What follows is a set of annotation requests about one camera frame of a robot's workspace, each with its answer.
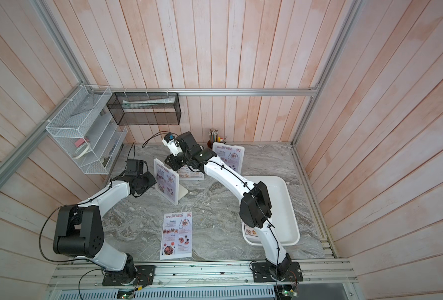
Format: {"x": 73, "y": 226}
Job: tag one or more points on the white menu holder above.
{"x": 186, "y": 174}
{"x": 168, "y": 183}
{"x": 231, "y": 155}

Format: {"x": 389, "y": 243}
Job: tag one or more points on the red pen cup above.
{"x": 215, "y": 137}

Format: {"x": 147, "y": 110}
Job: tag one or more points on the dim sum menu sheet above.
{"x": 249, "y": 231}

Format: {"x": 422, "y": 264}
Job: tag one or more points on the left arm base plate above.
{"x": 140, "y": 275}

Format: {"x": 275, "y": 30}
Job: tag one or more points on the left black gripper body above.
{"x": 147, "y": 181}

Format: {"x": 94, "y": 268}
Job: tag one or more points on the white wire wall shelf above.
{"x": 84, "y": 114}

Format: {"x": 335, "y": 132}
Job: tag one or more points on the black mesh wall basket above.
{"x": 145, "y": 108}

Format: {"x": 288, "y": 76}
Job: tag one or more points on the pink special menu sheet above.
{"x": 177, "y": 236}

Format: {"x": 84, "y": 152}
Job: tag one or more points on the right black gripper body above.
{"x": 180, "y": 162}

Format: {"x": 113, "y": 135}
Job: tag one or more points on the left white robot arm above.
{"x": 79, "y": 230}

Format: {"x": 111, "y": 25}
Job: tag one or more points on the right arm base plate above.
{"x": 264, "y": 272}

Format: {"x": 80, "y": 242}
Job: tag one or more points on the pink eraser block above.
{"x": 80, "y": 142}

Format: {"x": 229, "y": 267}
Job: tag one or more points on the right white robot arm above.
{"x": 254, "y": 198}

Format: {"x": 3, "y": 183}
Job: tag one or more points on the white tape roll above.
{"x": 81, "y": 151}

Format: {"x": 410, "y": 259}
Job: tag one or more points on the white plastic tray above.
{"x": 283, "y": 215}

